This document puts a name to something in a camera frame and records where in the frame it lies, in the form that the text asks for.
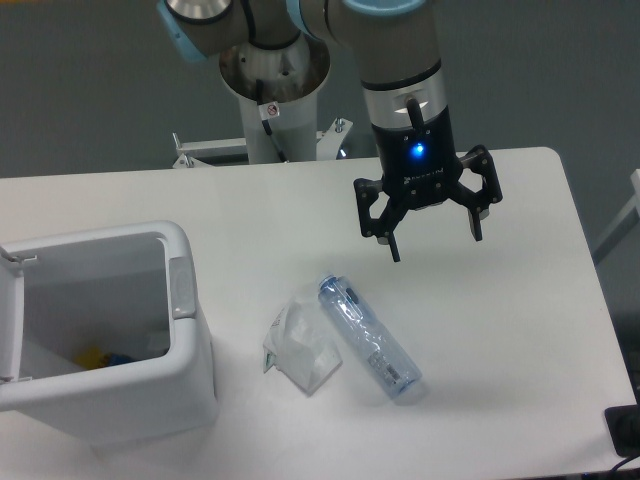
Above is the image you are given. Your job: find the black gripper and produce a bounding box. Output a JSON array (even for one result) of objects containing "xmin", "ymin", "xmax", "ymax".
[{"xmin": 353, "ymin": 106, "xmax": 504, "ymax": 264}]

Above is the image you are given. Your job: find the clear plastic water bottle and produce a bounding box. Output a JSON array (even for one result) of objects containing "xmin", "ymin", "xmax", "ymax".
[{"xmin": 317, "ymin": 274, "xmax": 422, "ymax": 398}]

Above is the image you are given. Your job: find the white plastic wrapper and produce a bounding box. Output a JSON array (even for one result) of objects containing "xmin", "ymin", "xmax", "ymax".
[{"xmin": 262, "ymin": 283, "xmax": 343, "ymax": 396}]

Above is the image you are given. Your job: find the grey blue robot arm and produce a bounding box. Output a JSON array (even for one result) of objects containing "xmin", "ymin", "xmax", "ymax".
[{"xmin": 157, "ymin": 1, "xmax": 502, "ymax": 247}]

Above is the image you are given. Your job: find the blue trash item in bin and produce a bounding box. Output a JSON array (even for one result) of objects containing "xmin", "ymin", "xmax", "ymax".
[{"xmin": 104, "ymin": 353, "xmax": 134, "ymax": 367}]

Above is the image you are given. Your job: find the white open trash can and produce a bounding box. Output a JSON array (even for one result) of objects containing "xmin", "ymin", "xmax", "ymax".
[{"xmin": 1, "ymin": 221, "xmax": 219, "ymax": 445}]

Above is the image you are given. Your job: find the yellow trash item in bin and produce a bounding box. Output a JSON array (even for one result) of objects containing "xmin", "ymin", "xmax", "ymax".
[{"xmin": 73, "ymin": 347, "xmax": 109, "ymax": 370}]

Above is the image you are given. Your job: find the black device at table edge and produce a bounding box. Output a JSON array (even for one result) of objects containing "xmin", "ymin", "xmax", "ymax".
[{"xmin": 604, "ymin": 404, "xmax": 639, "ymax": 457}]

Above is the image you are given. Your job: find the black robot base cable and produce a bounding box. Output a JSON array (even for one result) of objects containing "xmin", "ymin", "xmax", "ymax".
[{"xmin": 255, "ymin": 78, "xmax": 290, "ymax": 164}]

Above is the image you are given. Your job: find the white frame at right edge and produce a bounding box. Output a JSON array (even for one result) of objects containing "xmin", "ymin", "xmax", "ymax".
[{"xmin": 591, "ymin": 169, "xmax": 639, "ymax": 265}]

